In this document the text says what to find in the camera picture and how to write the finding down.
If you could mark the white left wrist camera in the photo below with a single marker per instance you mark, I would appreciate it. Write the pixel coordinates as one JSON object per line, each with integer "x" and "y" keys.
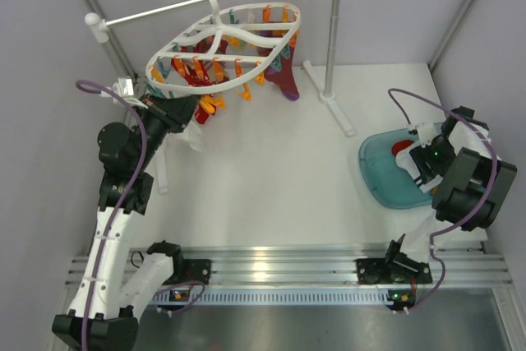
{"x": 124, "y": 88}

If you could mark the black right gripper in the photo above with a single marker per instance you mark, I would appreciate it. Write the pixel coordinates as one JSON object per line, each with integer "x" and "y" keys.
{"x": 421, "y": 156}

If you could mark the teal plastic basket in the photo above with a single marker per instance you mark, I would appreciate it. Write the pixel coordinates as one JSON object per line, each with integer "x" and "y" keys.
{"x": 390, "y": 185}

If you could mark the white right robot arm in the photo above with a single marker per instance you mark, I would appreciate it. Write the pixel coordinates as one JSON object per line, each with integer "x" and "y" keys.
{"x": 457, "y": 165}

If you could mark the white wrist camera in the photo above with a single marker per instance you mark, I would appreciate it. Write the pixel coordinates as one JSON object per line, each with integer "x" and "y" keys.
{"x": 425, "y": 133}
{"x": 124, "y": 88}

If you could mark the white oval clip hanger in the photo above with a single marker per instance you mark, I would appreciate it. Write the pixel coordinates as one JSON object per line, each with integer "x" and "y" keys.
{"x": 225, "y": 50}

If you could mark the hanging white sock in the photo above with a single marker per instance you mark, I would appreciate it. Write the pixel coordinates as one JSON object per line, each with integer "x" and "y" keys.
{"x": 192, "y": 135}

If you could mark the silver clothes rack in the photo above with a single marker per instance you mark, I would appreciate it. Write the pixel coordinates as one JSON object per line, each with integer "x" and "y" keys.
{"x": 208, "y": 105}

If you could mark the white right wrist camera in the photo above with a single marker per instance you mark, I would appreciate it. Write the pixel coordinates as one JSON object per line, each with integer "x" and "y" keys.
{"x": 425, "y": 133}

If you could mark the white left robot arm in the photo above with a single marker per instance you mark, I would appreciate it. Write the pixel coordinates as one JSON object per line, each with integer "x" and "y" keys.
{"x": 106, "y": 310}

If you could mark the red sock in basket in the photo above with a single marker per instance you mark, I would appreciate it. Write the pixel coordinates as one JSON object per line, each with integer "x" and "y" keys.
{"x": 402, "y": 147}

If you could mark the white sock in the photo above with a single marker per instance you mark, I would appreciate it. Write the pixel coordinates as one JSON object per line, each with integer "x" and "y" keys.
{"x": 192, "y": 135}
{"x": 404, "y": 161}

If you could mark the maroon purple-toed sock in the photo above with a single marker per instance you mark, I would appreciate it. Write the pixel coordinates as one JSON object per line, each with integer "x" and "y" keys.
{"x": 280, "y": 72}

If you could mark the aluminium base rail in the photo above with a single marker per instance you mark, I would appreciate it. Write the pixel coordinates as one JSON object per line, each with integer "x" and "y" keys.
{"x": 350, "y": 275}

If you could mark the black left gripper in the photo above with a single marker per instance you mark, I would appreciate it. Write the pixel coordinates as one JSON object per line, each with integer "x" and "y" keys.
{"x": 174, "y": 112}

